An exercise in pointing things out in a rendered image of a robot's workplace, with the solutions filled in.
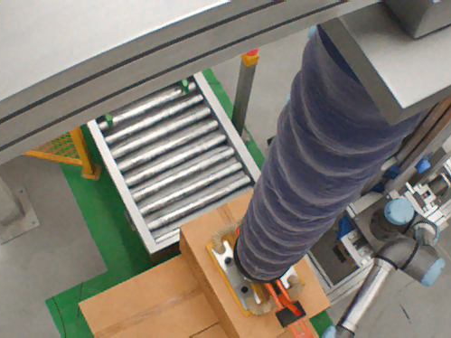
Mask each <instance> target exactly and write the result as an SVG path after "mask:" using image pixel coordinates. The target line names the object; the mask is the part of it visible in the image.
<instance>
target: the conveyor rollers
mask: <svg viewBox="0 0 451 338"><path fill-rule="evenodd" d="M188 90H189V92H191V91H193V90H196V87H195V84H194V83H193V82H191V83H189V86H188ZM189 92H187V93H189ZM187 93H184V91H183V89H182V87H179V88H177V89H173V90H171V91H168V92H166V93H165V94H164V95H161V96H159V97H157V98H154V99H151V100H148V101H147V102H146V103H144V104H141V105H139V106H137V107H134V108H132V109H130V110H128V111H126V112H124V113H121V114H119V115H118V116H115V117H113V118H112V119H113V122H114V126H113V127H115V126H117V125H118V124H120V123H123V122H125V121H127V120H129V119H130V118H132V117H136V116H138V115H140V114H142V113H145V112H146V111H148V110H151V109H154V108H158V107H160V106H162V105H163V104H165V103H167V102H169V101H171V100H174V99H177V98H180V97H181V96H183V95H185V94H187ZM202 102H203V98H202V95H200V94H199V95H197V96H195V97H193V98H190V99H187V100H185V101H184V102H180V103H177V104H175V105H173V106H171V107H169V108H166V109H164V110H162V111H160V112H158V113H156V114H154V115H152V116H150V117H146V118H144V119H143V120H141V121H138V122H136V123H135V124H132V125H130V126H128V127H125V128H123V129H121V130H119V131H117V132H116V133H114V134H112V135H109V136H106V137H105V138H104V139H105V142H106V144H107V146H109V145H111V144H113V143H115V142H117V141H118V140H120V139H123V138H125V137H127V136H131V135H134V134H135V133H137V132H140V131H141V130H143V129H145V128H148V127H150V126H152V125H155V124H157V123H159V122H160V121H162V120H165V119H167V118H169V117H172V116H174V115H176V114H178V113H181V112H183V111H184V110H186V109H188V108H191V107H193V106H196V105H198V104H200V103H202ZM210 115H211V112H210V109H209V108H208V107H206V108H203V109H201V110H198V111H196V112H194V113H192V114H191V115H188V116H186V117H183V118H181V119H179V120H177V121H175V122H173V123H171V124H169V125H167V126H165V127H160V128H158V129H157V130H154V131H152V132H150V133H148V134H145V135H143V136H141V137H139V138H137V139H135V140H133V141H131V142H128V143H126V144H125V145H123V146H120V147H118V148H116V149H114V150H112V151H110V153H111V154H112V156H113V159H116V158H119V157H121V156H123V155H126V154H128V153H130V152H132V151H134V150H137V149H138V148H139V147H141V146H145V145H147V144H149V143H151V142H154V141H155V140H156V139H158V138H160V137H163V136H166V135H168V134H170V133H173V132H174V131H176V130H178V129H179V128H182V127H185V126H187V125H189V124H191V123H193V122H195V121H199V120H202V119H204V118H206V117H208V116H210ZM218 127H219V126H218V123H217V121H216V120H215V119H214V120H212V121H210V122H208V123H206V124H204V125H202V126H200V127H197V128H195V129H193V130H191V131H189V132H186V133H184V134H182V135H180V136H178V137H176V138H174V139H172V140H170V141H168V142H165V143H163V144H161V145H159V146H156V147H155V148H153V149H151V150H149V151H146V152H144V153H143V154H141V155H138V156H135V157H132V158H130V159H128V160H126V161H124V162H123V163H121V164H118V165H117V168H118V170H119V171H120V173H121V174H122V173H124V172H125V171H127V170H130V169H132V168H134V167H136V166H138V165H139V164H142V163H144V162H146V161H148V160H150V159H153V158H154V157H156V156H158V155H160V154H165V153H167V152H169V151H171V150H173V149H175V148H176V147H178V146H181V145H183V144H186V143H188V142H190V141H192V140H194V139H195V138H198V137H200V136H203V135H205V134H207V133H209V132H211V131H212V130H214V129H216V128H218ZM110 128H111V127H108V123H107V121H105V122H102V123H100V124H99V130H100V132H101V133H102V132H104V131H106V130H108V129H110ZM226 141H227V139H226V137H225V135H224V134H222V133H221V134H219V135H217V136H215V137H213V138H211V139H208V140H207V141H205V142H203V143H201V144H199V145H197V146H194V147H192V148H190V149H188V150H186V151H183V152H180V153H178V154H176V155H173V156H171V157H169V158H167V159H165V160H164V161H161V162H159V163H157V164H154V165H153V166H151V167H148V168H146V169H145V170H143V171H141V172H139V173H137V174H134V175H132V176H130V177H128V178H127V179H125V184H126V186H127V188H128V187H130V186H132V185H134V184H136V183H139V182H143V181H144V180H146V179H148V178H150V177H153V176H154V175H156V174H159V173H161V172H162V171H164V170H167V169H169V168H171V167H173V166H175V165H176V164H179V163H181V162H183V161H185V160H187V159H189V158H191V157H193V156H196V155H198V154H200V153H202V152H204V151H208V150H210V149H212V148H214V147H215V146H218V145H221V144H223V143H225V142H226ZM233 155H235V153H234V150H233V149H232V148H231V147H229V148H227V149H225V150H221V151H220V152H218V153H216V154H213V155H210V156H208V157H206V158H205V159H203V160H201V161H199V162H197V163H195V164H192V165H190V166H188V167H186V168H184V169H182V170H180V171H178V172H176V173H175V174H172V175H170V176H167V177H165V178H164V179H162V180H160V181H158V182H156V183H151V184H149V185H148V186H146V187H144V188H142V189H140V190H138V191H136V192H133V193H131V196H132V198H133V200H134V201H135V202H139V201H140V200H142V199H144V198H145V197H147V196H149V195H151V194H154V193H155V192H158V191H160V190H162V189H164V188H165V187H167V186H169V185H174V184H176V183H178V182H180V181H181V180H183V179H185V178H187V177H190V176H192V175H194V174H197V173H199V172H200V171H202V170H204V169H206V168H208V167H210V166H212V165H214V164H217V163H218V162H220V161H222V160H225V159H227V158H229V157H231V156H233ZM242 169H243V166H242V163H241V162H240V161H237V162H235V163H233V164H230V165H228V166H225V167H223V168H221V169H220V170H218V171H216V172H214V173H212V174H209V175H207V176H206V177H203V178H202V179H200V180H198V181H196V182H194V183H191V184H189V185H187V186H184V187H181V188H179V189H177V190H176V191H174V192H171V193H169V194H167V195H166V196H164V197H161V198H159V199H157V200H156V201H154V202H151V203H149V204H147V205H146V206H142V207H140V208H139V210H140V212H141V214H142V216H143V217H144V216H146V215H147V214H149V213H152V212H154V211H157V210H160V209H162V208H164V207H165V206H167V205H169V204H171V203H173V202H176V201H178V200H180V199H182V198H183V197H185V196H187V195H189V194H191V193H193V192H196V191H198V190H200V189H201V188H203V187H207V186H209V185H211V184H213V183H216V182H218V181H219V180H221V179H223V178H225V177H227V176H229V175H231V174H235V173H236V172H238V171H240V170H242ZM248 184H250V179H249V177H248V176H247V175H244V176H243V177H241V178H239V179H238V180H236V181H234V182H232V183H229V184H227V185H225V186H223V187H221V188H218V189H216V190H213V191H211V192H208V193H207V194H205V195H203V196H202V197H200V198H198V199H196V200H194V201H192V202H189V203H187V204H185V205H184V206H181V207H179V208H178V209H176V210H174V211H171V212H168V213H166V214H164V215H162V216H160V217H159V218H157V219H155V220H153V221H150V222H148V223H146V226H147V228H148V229H149V231H150V232H151V231H153V230H158V229H160V228H162V227H163V226H164V225H166V224H168V223H170V222H172V221H175V220H177V219H179V218H181V217H182V216H184V215H187V214H189V213H191V212H193V211H196V210H198V209H200V208H202V207H204V206H206V205H208V204H209V203H211V202H214V201H216V200H218V199H220V198H221V197H223V196H225V195H227V194H229V193H231V192H234V191H236V190H238V189H239V188H241V187H244V186H246V185H248ZM179 234H180V227H178V228H176V229H174V230H170V231H168V232H165V233H164V234H162V235H160V236H158V237H156V238H154V241H155V244H156V245H158V244H160V243H162V242H164V241H166V240H167V239H170V238H171V237H173V236H175V235H179Z"/></svg>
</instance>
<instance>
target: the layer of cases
mask: <svg viewBox="0 0 451 338"><path fill-rule="evenodd" d="M79 305H80V308H81V311H82V312H83V314H84V316H85V317H86V319H87V321H88V324H89V327H90V329H91V331H92V332H93V334H94V336H95V338H228V336H227V334H226V333H225V332H224V330H223V328H222V327H221V324H220V322H219V321H218V317H217V316H216V314H215V313H214V312H213V310H212V308H211V306H210V304H209V302H208V300H207V298H206V297H205V296H204V294H203V292H202V290H201V289H200V287H199V285H198V283H197V281H196V279H195V278H194V275H193V273H192V271H191V269H190V267H189V266H188V264H187V262H186V260H185V258H184V256H183V254H180V255H178V256H176V257H174V258H171V259H170V260H169V261H167V262H164V263H162V264H160V265H158V266H157V267H155V268H152V269H148V270H147V271H146V272H144V273H142V274H140V275H136V276H135V277H132V278H130V279H129V280H126V281H124V282H122V283H120V284H119V285H115V286H113V287H112V288H110V289H107V290H106V291H104V292H102V293H100V294H97V295H95V296H93V297H90V298H89V299H87V300H84V301H82V302H80V303H79ZM305 325H306V327H307V328H309V330H310V332H311V334H312V335H313V336H314V338H319V336H318V335H317V332H316V330H315V329H314V327H313V326H312V324H311V322H310V321H309V320H308V319H307V320H306V321H305ZM276 338H294V335H293V334H292V332H291V330H289V331H287V332H285V333H282V334H280V335H279V336H278V337H276Z"/></svg>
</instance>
